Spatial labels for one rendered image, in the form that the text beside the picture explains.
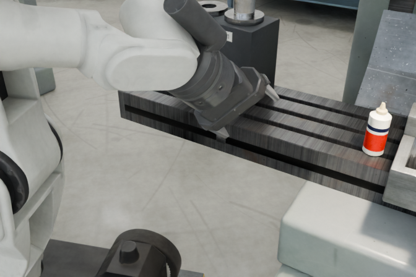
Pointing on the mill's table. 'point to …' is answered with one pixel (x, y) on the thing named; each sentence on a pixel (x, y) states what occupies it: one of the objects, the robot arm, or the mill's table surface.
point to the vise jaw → (411, 122)
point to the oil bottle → (377, 131)
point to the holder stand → (247, 38)
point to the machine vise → (403, 175)
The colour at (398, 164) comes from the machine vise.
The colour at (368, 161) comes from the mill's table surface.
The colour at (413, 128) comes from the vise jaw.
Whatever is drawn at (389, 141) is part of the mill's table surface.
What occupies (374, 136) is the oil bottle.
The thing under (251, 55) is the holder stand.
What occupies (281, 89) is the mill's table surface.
